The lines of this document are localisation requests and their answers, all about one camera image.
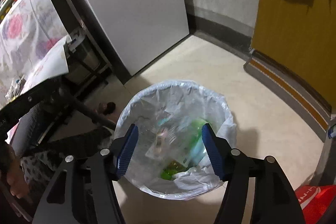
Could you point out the grey refrigerator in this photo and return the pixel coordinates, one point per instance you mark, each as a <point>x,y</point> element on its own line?
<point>126,3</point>

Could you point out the green tea bottle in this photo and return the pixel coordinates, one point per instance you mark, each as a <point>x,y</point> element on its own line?
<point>186,150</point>

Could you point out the yellow wooden door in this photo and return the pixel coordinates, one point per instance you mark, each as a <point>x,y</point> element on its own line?
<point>300,35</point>

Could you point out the trash bin with liner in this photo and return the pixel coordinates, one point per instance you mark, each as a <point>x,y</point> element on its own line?
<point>201,102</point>

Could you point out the red plastic bag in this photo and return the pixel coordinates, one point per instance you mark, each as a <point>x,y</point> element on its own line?
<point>317,203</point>

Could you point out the clear plastic tray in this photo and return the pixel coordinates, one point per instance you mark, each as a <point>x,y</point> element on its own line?
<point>157,129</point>

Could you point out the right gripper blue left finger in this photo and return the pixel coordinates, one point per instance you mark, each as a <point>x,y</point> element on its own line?
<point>124,150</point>

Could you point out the person's left hand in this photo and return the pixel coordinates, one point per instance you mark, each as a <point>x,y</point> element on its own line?
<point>14,176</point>

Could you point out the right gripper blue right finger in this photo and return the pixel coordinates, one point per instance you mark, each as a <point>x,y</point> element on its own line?
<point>216,159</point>

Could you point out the floral cloth cover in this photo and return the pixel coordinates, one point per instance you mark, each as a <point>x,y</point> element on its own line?
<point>28,32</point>

